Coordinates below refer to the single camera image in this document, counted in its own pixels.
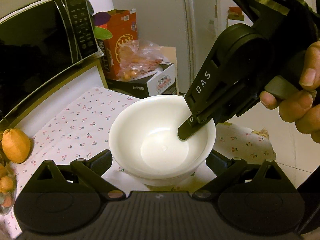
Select plastic bag of fruit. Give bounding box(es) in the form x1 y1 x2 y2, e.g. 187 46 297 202
119 40 170 82

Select white bowl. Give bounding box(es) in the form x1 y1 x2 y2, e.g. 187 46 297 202
109 94 216 178

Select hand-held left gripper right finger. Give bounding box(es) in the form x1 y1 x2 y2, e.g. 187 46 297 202
192 150 287 202

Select glass jar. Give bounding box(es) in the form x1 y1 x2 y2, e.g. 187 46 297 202
0 150 18 215

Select white microwave stand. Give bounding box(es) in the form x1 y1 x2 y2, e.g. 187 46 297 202
0 60 108 140

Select pile of kumquats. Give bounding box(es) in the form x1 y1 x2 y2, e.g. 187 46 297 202
0 164 15 205

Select orange cardboard box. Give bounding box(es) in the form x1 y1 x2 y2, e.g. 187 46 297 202
94 9 138 80

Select black microwave oven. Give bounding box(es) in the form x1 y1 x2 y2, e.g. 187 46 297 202
0 0 100 125

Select white refrigerator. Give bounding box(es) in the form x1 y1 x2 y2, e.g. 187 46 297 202
175 0 320 188

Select orange fridge sticker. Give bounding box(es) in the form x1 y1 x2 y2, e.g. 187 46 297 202
226 6 245 22

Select black and white box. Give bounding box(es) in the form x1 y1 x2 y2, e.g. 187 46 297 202
106 61 178 98

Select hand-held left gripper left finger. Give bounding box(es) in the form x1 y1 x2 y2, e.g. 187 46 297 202
31 149 125 202

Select person's right hand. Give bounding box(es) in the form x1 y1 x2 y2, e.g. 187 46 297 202
260 40 320 143

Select cherry print tablecloth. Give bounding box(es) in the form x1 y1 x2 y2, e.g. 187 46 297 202
0 87 277 240

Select orange citrus fruit with knob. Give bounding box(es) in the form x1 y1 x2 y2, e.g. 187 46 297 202
2 128 31 164

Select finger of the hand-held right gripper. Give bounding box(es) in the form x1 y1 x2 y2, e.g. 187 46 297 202
178 115 213 140

